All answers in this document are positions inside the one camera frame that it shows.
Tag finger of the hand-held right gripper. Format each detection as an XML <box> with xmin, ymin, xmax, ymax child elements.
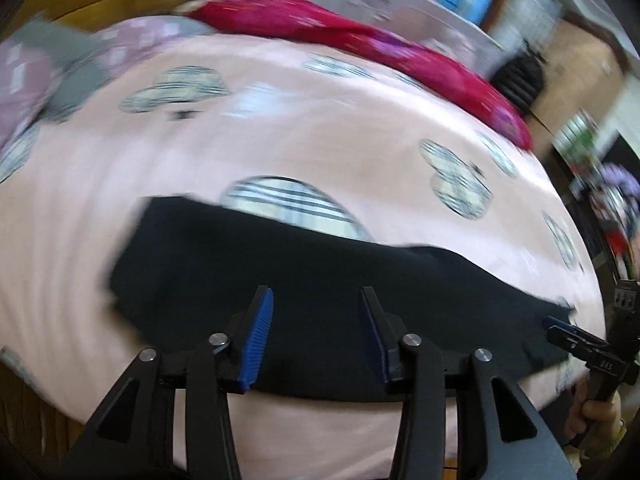
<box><xmin>542</xmin><ymin>316</ymin><xmax>608</xmax><ymax>358</ymax></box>

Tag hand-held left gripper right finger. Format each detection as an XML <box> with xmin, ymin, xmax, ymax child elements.
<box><xmin>361</xmin><ymin>286</ymin><xmax>577</xmax><ymax>480</ymax></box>

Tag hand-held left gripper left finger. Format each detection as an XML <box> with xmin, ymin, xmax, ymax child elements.
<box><xmin>62</xmin><ymin>285</ymin><xmax>275</xmax><ymax>480</ymax></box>

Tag black pants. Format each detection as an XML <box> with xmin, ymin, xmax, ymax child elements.
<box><xmin>109</xmin><ymin>196</ymin><xmax>576</xmax><ymax>404</ymax></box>

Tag person's right hand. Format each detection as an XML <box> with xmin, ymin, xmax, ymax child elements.
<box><xmin>565</xmin><ymin>377</ymin><xmax>626</xmax><ymax>448</ymax></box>

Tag pink printed bed sheet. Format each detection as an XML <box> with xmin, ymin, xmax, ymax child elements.
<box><xmin>0</xmin><ymin>30</ymin><xmax>608</xmax><ymax>473</ymax></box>

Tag black chair back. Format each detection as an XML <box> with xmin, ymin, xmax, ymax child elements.
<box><xmin>492</xmin><ymin>52</ymin><xmax>547</xmax><ymax>113</ymax></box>

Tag red floral blanket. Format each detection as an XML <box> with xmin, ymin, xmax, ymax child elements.
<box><xmin>175</xmin><ymin>0</ymin><xmax>534</xmax><ymax>151</ymax></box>

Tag pink and grey patterned pillow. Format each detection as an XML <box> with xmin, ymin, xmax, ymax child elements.
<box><xmin>0</xmin><ymin>15</ymin><xmax>211</xmax><ymax>147</ymax></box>

